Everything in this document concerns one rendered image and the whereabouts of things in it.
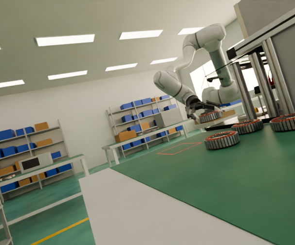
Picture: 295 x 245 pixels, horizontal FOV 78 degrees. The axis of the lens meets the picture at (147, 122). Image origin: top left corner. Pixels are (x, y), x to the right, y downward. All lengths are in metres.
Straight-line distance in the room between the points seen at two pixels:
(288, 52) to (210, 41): 0.80
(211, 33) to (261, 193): 1.33
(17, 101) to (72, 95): 1.78
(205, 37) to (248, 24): 0.54
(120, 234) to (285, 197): 0.23
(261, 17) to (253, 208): 0.86
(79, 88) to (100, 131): 1.85
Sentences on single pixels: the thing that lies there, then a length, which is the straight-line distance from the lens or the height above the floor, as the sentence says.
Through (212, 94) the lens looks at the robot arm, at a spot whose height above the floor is 1.00.
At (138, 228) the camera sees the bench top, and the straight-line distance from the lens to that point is 0.32.
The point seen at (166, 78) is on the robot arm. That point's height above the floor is 1.13.
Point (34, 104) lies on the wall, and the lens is 7.56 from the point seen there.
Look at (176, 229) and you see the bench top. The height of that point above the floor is 0.75.
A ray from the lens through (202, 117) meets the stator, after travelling 0.90.
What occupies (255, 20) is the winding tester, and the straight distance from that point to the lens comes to 1.04.
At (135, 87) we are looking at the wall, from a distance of 8.16.
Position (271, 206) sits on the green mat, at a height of 0.75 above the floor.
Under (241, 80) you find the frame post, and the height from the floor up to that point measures 0.96.
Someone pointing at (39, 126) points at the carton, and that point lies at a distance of 6.86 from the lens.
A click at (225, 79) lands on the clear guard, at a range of 1.28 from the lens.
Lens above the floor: 0.89
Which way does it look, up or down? 1 degrees up
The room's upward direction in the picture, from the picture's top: 17 degrees counter-clockwise
